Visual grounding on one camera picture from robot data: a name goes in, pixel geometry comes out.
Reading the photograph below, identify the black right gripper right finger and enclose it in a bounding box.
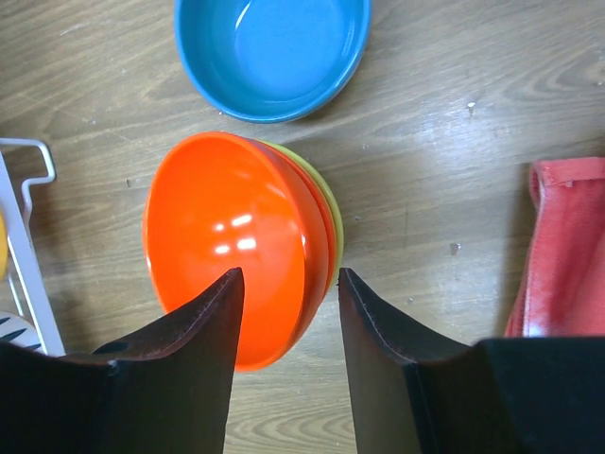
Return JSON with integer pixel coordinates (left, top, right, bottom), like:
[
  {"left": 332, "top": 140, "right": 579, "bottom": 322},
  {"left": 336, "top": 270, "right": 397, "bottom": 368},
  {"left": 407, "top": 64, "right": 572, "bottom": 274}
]
[{"left": 338, "top": 268, "right": 604, "bottom": 453}]

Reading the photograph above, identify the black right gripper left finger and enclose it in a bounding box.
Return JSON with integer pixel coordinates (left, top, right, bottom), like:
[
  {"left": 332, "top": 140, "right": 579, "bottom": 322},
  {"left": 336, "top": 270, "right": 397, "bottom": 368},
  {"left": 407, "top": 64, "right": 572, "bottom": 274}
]
[{"left": 1, "top": 268, "right": 244, "bottom": 453}]

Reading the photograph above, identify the red orange bowl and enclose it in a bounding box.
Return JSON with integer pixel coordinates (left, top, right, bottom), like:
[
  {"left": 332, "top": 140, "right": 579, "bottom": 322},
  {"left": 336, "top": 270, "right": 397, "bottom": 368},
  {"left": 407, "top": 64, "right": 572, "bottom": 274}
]
[
  {"left": 143, "top": 131, "right": 325, "bottom": 372},
  {"left": 254, "top": 139, "right": 337, "bottom": 346}
]

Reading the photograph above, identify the lime green bowl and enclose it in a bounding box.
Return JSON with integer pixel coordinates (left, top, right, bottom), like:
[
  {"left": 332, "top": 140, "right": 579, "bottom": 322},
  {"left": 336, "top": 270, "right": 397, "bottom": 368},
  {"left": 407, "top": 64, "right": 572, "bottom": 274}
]
[{"left": 261, "top": 140, "right": 345, "bottom": 293}]

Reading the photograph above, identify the blue bowl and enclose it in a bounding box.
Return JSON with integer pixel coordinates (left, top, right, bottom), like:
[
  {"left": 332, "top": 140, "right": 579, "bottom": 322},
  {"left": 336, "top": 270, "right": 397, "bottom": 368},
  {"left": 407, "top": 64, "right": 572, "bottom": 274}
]
[{"left": 174, "top": 0, "right": 372, "bottom": 124}]

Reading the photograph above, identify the white black striped bowl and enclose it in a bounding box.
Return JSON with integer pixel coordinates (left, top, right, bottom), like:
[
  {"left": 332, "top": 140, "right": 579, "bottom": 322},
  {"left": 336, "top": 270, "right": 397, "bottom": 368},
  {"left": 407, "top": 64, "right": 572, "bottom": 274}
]
[{"left": 0, "top": 311, "right": 42, "bottom": 351}]

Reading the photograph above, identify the red plastic bag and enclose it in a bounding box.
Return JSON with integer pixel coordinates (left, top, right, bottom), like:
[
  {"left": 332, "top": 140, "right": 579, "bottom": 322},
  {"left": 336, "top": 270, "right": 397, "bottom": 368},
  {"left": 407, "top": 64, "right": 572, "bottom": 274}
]
[{"left": 505, "top": 157, "right": 604, "bottom": 337}]

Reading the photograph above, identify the yellow orange bowl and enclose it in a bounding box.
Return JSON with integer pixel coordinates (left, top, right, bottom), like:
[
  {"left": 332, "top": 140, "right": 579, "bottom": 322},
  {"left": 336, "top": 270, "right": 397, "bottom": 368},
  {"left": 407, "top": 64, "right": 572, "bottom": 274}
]
[{"left": 0, "top": 215, "right": 9, "bottom": 279}]

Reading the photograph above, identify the white wire dish rack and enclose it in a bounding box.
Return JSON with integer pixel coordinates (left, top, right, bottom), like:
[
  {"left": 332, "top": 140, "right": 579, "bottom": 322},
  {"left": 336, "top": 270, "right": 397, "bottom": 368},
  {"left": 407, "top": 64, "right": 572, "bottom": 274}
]
[{"left": 1, "top": 138, "right": 65, "bottom": 357}]

